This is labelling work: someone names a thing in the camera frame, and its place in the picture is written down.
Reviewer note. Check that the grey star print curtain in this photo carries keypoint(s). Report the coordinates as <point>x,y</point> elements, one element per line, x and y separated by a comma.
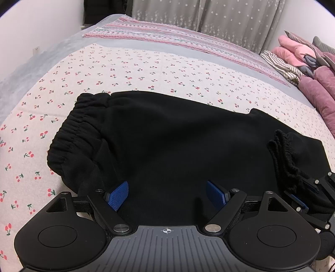
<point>222,18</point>

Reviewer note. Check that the black pants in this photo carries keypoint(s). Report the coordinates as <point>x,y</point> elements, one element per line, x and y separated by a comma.
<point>170,143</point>

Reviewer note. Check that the grey bed cover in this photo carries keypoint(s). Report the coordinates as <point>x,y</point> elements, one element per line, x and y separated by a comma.
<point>39,56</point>

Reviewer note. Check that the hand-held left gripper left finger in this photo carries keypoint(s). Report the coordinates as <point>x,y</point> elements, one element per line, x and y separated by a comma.
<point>119,194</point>

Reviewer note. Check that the striped folded cloth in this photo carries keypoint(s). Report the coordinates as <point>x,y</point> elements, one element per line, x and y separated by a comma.
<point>282,66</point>

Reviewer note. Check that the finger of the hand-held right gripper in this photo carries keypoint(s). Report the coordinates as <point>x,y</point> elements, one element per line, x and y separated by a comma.
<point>324,184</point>
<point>298,202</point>

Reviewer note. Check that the white wall socket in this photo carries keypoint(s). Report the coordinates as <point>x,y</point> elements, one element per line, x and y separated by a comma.
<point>36,49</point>

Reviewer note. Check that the cherry print bed sheet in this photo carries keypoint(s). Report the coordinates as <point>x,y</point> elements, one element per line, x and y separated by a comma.
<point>130,70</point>

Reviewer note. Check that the grey folded garment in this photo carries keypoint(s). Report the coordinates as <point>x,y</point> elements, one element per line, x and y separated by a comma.
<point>312,64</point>

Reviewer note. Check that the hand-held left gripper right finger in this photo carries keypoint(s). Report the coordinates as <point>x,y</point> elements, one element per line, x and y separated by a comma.
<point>216,194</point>

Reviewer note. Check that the pink striped blanket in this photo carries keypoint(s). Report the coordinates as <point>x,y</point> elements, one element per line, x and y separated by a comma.
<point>170,36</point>

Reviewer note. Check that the dark hanging clothes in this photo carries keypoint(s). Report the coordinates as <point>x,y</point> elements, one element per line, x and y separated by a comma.
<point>104,10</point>

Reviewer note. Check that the pink padded jacket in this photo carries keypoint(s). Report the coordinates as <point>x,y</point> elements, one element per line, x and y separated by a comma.
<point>290,51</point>

